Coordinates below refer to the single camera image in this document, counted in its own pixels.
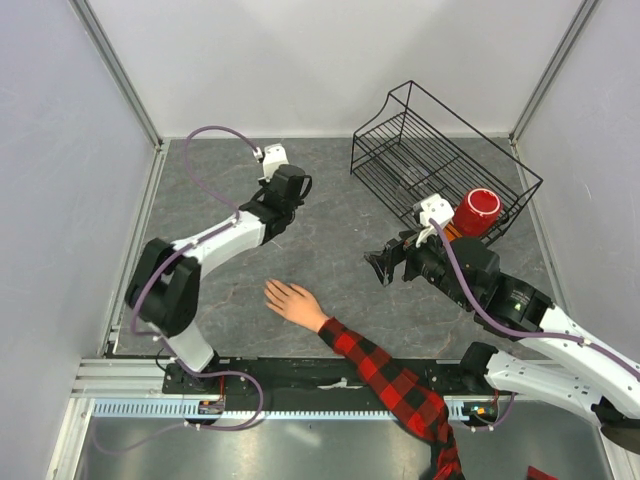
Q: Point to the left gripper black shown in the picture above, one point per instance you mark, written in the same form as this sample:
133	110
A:
266	185

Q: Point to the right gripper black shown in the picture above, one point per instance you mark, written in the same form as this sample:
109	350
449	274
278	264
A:
383	262

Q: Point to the red plaid sleeve forearm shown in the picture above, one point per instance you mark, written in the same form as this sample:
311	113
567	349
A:
419	409

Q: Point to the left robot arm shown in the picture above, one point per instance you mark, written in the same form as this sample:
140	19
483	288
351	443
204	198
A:
164	290

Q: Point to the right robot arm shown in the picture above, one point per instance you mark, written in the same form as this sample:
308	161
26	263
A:
596	382

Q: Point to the orange cup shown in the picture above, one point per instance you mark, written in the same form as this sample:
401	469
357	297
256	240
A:
453	233

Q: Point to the red mug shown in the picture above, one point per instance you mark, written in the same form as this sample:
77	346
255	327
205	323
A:
477	212

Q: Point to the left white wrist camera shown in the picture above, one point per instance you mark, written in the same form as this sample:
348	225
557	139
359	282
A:
273	156

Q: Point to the black wire rack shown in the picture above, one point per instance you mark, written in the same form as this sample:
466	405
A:
416	146

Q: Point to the white slotted cable duct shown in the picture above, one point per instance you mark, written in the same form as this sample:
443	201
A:
459	410

